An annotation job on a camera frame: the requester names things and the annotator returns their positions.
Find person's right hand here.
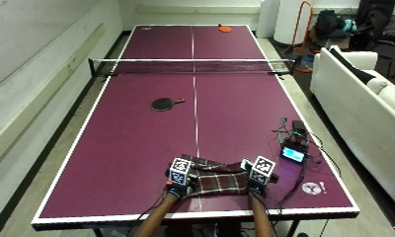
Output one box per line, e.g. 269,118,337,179
245,171,280,198

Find person's left hand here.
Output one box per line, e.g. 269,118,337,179
164,177,195,200

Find dark plaid cloth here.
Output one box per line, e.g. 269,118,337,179
180,153,253,198

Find white marker cube on left glove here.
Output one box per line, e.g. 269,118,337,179
167,157,195,188

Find white marker cube on glove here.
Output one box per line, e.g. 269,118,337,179
248,155,277,186
167,157,195,188

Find white marker cube on right glove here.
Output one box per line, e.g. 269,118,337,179
248,155,277,186

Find small computer with lit screen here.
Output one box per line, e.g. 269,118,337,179
277,119,312,164

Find maroon table tennis table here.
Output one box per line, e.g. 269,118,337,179
31,23,361,232

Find black table tennis paddle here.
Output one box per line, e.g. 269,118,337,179
149,97,187,113

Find white sofa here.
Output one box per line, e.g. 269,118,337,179
309,44,395,215

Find table tennis net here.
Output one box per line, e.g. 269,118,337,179
87,57,297,77

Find black cushion on sofa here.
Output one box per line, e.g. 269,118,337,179
328,46,377,85

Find orange table tennis paddle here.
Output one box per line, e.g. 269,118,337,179
217,23,235,34

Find white cylindrical column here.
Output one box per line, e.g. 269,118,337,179
272,0,315,45

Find black backpack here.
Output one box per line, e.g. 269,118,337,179
313,9,349,41

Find black office chair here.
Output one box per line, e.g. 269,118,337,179
351,0,395,80

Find whiteboard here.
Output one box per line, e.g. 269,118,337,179
0,0,103,94

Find left glove cable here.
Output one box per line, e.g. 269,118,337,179
125,186,172,237

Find black cables on table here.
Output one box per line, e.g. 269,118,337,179
268,117,345,211

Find orange metal frame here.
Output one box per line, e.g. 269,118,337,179
288,0,316,73

